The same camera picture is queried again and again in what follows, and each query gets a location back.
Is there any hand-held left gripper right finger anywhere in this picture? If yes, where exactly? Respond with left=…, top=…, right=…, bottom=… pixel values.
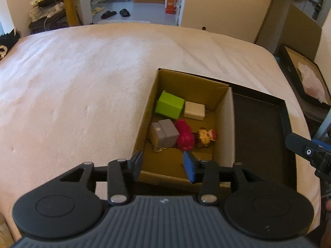
left=182, top=151, right=259, bottom=204

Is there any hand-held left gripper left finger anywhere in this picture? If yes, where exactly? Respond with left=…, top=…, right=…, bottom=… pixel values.
left=59, top=150, right=144, bottom=205

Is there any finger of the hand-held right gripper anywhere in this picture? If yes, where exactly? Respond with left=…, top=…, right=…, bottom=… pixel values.
left=285, top=133, right=331, bottom=178

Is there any pink figurine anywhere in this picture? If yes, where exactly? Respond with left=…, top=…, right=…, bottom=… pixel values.
left=175, top=118, right=196, bottom=152

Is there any grey block toy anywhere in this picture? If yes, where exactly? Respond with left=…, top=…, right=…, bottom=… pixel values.
left=149, top=119, right=180, bottom=153

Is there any black shallow tray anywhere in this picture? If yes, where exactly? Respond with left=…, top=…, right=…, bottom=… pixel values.
left=137, top=68, right=298, bottom=195

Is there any beige power adapter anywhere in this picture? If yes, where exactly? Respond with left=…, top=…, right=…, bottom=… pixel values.
left=183, top=101, right=206, bottom=121

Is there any green hexagonal box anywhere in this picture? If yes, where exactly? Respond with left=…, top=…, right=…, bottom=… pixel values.
left=155, top=90, right=186, bottom=121

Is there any brown cardboard box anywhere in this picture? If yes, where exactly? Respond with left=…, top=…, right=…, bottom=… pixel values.
left=132, top=68, right=236, bottom=187

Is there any black box with tissue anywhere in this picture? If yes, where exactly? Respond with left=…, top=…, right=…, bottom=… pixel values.
left=276, top=43, right=331, bottom=103

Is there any leaning cardboard sheet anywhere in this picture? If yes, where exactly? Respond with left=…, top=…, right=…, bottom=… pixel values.
left=254, top=0, right=323, bottom=60

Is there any orange carton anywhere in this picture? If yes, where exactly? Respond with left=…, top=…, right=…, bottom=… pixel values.
left=165, top=0, right=177, bottom=14

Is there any yellow table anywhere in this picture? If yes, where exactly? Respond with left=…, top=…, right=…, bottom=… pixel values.
left=29, top=0, right=104, bottom=27

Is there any pile of bags under table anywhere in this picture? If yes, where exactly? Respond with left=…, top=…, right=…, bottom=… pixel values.
left=28, top=0, right=70, bottom=35

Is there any black garment with print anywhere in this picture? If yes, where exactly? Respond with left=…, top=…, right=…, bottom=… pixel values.
left=0, top=29, right=20, bottom=60

